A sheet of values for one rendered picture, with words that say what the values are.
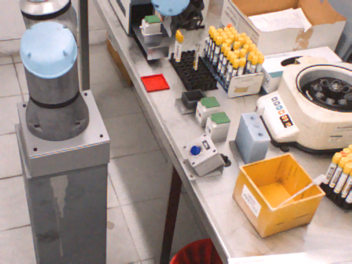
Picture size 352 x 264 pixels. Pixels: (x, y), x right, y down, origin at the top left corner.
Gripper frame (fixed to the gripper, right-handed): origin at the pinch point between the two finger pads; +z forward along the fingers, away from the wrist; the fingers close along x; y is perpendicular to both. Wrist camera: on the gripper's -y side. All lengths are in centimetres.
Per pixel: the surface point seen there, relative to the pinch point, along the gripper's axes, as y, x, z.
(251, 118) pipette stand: 33.5, 9.6, -11.3
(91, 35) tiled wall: -84, 15, 162
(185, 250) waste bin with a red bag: 59, 0, 36
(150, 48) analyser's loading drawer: 0.6, -2.6, 12.2
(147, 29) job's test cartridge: -6.0, -1.8, 12.9
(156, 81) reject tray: 10.8, -3.3, 12.9
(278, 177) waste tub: 49, 11, -12
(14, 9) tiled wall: -95, -29, 143
